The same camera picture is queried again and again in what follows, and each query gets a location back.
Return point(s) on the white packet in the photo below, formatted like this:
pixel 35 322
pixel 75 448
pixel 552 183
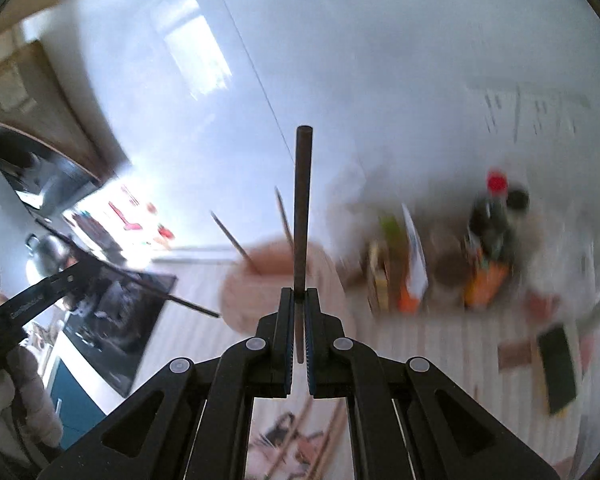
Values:
pixel 414 255

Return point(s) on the orange packet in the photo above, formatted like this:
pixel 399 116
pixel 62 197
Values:
pixel 410 302

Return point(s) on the red-capped dark sauce bottle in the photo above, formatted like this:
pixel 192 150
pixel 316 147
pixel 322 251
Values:
pixel 490 220

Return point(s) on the bunch of chopsticks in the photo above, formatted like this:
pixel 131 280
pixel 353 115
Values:
pixel 283 215

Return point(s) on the brown lidded jar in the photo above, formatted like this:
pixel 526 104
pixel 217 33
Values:
pixel 450 270

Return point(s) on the black range hood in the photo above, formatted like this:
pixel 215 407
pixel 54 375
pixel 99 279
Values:
pixel 30 160

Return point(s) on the steel cooking pot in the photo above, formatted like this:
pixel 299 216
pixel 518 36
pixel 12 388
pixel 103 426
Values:
pixel 47 255

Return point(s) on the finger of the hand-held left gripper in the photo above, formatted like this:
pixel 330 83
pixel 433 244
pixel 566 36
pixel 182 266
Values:
pixel 35 297

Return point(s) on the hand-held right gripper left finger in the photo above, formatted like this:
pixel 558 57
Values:
pixel 289 360

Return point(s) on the green packet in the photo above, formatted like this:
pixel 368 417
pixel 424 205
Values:
pixel 391 232

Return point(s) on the dark brown chopstick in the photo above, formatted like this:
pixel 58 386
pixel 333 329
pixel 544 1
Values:
pixel 180 300
pixel 304 185

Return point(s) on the person's left forearm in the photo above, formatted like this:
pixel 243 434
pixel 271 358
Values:
pixel 30 400

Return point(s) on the cream utensil holder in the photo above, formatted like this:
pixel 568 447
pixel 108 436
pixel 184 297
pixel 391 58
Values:
pixel 260 300

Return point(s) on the orange can with dark lid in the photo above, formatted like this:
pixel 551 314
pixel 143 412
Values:
pixel 485 285

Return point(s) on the striped cat-print table mat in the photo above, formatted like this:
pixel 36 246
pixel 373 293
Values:
pixel 430 340

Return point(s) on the blue cabinet door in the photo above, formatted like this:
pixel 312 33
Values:
pixel 75 400

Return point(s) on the clear plastic bag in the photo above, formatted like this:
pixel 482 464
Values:
pixel 555 270

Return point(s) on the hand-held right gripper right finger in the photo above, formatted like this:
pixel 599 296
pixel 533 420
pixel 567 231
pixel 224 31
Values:
pixel 310 360

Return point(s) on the white wall socket panel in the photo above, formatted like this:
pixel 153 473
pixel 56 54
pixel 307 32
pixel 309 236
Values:
pixel 540 110

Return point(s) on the black-capped bottle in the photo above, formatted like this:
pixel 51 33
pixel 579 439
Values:
pixel 519 200

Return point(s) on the black gas stove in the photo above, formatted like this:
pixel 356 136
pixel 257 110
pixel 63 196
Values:
pixel 120 320

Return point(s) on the brown card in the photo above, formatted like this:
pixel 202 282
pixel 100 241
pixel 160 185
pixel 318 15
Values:
pixel 515 355

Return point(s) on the light wooden chopstick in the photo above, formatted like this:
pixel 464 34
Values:
pixel 328 440
pixel 290 437

